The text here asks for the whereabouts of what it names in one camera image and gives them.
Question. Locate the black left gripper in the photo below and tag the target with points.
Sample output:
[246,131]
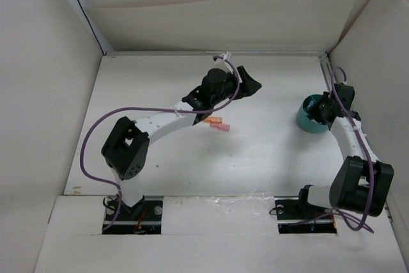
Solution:
[248,87]

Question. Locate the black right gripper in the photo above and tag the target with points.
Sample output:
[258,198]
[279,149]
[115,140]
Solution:
[313,110]

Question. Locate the pink highlighter marker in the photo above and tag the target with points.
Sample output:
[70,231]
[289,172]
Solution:
[220,126]

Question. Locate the orange highlighter marker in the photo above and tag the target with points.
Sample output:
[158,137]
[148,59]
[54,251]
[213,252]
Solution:
[211,119]

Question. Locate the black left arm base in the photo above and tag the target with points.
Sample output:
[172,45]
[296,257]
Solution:
[145,218]

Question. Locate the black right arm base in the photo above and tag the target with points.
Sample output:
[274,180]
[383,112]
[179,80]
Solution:
[296,216]

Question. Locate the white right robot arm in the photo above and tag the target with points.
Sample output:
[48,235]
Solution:
[362,174]

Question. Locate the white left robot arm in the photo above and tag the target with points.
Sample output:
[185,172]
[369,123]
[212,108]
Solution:
[126,148]

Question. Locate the teal round divided container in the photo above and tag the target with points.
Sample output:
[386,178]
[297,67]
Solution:
[305,121]

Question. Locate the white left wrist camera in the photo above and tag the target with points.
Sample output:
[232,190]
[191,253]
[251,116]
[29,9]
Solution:
[225,58]

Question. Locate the aluminium side rail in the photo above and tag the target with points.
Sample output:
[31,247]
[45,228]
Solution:
[347,130]

